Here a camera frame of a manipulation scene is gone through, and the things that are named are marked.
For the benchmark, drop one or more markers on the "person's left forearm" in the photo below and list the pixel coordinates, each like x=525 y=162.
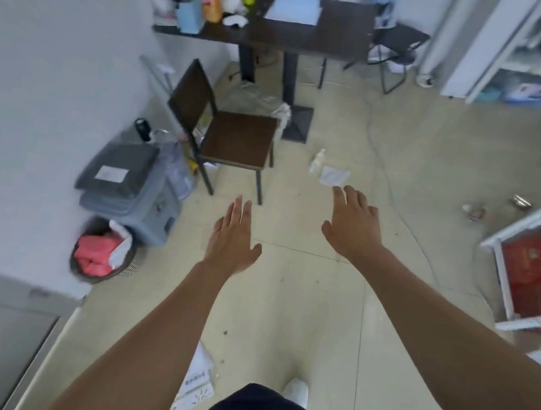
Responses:
x=145 y=344

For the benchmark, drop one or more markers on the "person's right middle finger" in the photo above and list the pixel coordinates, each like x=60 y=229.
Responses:
x=350 y=195

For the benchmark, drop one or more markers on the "white shoe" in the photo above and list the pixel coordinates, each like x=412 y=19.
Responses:
x=296 y=391

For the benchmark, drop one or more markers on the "person's right hand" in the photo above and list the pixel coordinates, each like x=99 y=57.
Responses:
x=354 y=227

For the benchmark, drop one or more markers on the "black bottle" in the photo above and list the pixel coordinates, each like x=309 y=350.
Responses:
x=143 y=129

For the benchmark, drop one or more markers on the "white crumpled paper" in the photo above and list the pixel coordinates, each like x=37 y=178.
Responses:
x=334 y=176

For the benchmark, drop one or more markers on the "person's left middle finger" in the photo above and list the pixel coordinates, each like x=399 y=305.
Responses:
x=236 y=212

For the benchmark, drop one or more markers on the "orange bottle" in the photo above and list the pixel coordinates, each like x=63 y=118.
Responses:
x=212 y=4

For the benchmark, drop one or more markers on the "person's right little finger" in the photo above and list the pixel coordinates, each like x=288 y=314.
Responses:
x=372 y=215

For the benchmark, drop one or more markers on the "blue and white carton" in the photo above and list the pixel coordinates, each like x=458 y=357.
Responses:
x=537 y=93

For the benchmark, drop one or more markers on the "small white bottle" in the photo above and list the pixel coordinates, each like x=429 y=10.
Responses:
x=316 y=161

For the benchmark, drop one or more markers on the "dark wooden table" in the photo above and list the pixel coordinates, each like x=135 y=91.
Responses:
x=336 y=33

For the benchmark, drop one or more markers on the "dark round wastebasket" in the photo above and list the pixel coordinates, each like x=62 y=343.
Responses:
x=95 y=269

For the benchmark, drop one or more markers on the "brown wooden chair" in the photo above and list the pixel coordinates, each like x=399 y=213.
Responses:
x=239 y=139

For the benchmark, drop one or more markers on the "person's right thumb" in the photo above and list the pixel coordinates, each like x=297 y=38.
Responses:
x=328 y=231

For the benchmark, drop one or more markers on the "white tall shelf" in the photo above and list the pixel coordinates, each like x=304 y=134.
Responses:
x=540 y=53

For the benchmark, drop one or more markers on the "person's left little finger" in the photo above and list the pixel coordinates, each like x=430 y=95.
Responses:
x=217 y=228

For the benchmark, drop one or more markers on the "person's left thumb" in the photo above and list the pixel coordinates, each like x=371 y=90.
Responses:
x=253 y=253

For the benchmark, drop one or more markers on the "pink plastic bag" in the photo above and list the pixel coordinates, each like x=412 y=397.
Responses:
x=95 y=252

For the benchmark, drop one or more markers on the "person's left hand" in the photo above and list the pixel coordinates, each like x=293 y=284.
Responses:
x=230 y=247

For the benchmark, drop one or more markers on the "person's right forearm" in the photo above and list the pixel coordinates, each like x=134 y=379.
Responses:
x=454 y=353

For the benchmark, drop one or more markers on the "black folding chair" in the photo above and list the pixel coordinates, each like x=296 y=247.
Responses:
x=401 y=41

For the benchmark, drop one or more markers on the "red box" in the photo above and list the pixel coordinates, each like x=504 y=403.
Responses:
x=534 y=276

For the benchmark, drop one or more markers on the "white cup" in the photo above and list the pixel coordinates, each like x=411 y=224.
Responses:
x=232 y=3

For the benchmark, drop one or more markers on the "light blue box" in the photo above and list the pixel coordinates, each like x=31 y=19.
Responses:
x=190 y=14

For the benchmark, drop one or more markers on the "white paper bag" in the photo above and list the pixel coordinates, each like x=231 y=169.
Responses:
x=193 y=389

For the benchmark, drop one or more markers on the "small brown floor object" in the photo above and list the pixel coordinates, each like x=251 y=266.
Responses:
x=474 y=211

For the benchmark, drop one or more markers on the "grey plastic storage box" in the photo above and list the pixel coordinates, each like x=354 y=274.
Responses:
x=129 y=190

